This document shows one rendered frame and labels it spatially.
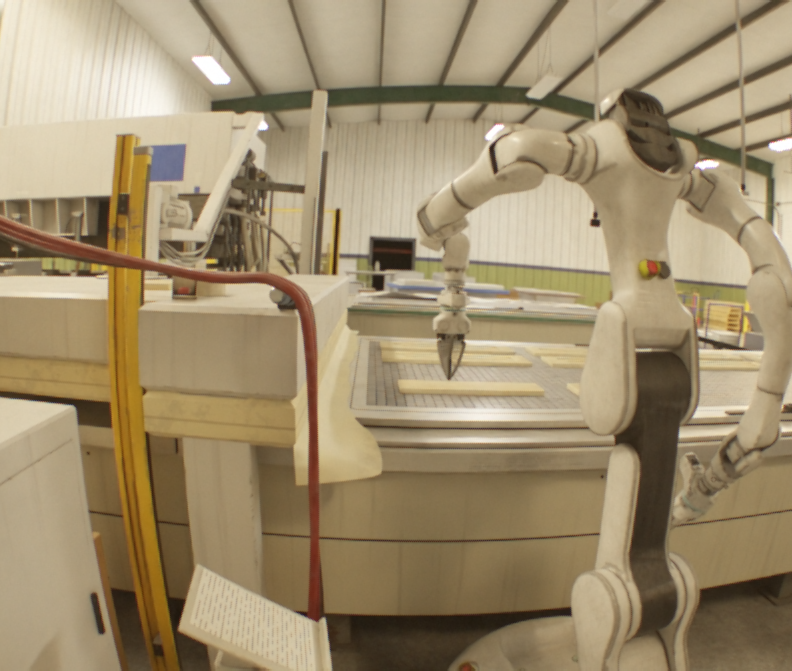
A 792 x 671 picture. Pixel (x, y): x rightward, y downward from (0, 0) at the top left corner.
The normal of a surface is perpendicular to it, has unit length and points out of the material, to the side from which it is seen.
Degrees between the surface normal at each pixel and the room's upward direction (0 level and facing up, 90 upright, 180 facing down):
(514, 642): 70
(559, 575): 90
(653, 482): 85
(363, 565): 90
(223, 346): 90
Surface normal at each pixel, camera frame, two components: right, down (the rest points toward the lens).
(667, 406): 0.28, 0.04
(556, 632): 0.27, -0.24
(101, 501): 0.08, 0.13
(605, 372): -0.93, -0.01
